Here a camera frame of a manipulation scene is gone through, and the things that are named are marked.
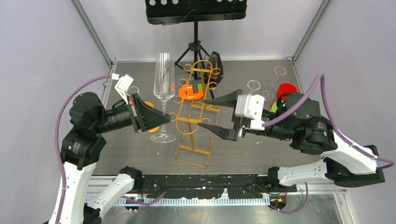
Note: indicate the gold wire wine glass rack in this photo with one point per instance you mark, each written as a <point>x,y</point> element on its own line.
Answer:
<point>192,112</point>

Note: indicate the orange toy block piece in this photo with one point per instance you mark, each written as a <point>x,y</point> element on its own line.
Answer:
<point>191,92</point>

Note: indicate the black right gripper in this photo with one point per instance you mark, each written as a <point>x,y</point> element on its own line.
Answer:
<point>228,99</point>

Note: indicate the black taped front rail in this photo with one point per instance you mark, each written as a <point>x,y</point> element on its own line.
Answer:
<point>239,186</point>

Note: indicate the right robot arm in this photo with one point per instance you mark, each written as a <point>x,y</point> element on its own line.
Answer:
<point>342,163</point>

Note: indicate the black music stand tripod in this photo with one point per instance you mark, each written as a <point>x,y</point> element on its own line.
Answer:
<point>173,12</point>

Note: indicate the white slotted cable duct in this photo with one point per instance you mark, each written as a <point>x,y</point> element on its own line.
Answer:
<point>224,200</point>

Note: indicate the clear wine glass front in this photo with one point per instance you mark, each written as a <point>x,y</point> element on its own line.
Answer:
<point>164,89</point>

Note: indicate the green silicone wine glass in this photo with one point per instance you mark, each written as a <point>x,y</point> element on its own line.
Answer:
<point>273,107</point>

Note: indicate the yellow silicone wine glass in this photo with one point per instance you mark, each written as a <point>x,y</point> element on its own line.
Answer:
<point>152,130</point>

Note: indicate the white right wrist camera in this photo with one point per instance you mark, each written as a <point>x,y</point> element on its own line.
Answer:
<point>250,107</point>

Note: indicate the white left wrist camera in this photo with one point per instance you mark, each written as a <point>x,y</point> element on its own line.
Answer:
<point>122,85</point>

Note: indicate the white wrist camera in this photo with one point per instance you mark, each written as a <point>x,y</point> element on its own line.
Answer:
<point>250,107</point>
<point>122,85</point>

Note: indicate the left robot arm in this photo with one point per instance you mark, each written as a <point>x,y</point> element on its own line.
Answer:
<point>80,153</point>

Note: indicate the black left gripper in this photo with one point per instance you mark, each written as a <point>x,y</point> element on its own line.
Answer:
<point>146,117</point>

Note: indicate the red silicone wine glass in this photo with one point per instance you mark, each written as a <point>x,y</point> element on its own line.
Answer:
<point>284,90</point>

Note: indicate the clear wine glass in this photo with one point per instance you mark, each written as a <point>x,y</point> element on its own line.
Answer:
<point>164,89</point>
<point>253,86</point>
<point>132,90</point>

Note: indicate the black metronome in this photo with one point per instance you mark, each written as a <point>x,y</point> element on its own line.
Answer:
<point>216,64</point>

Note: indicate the clear tall flute glass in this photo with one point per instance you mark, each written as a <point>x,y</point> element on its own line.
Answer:
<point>273,82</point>

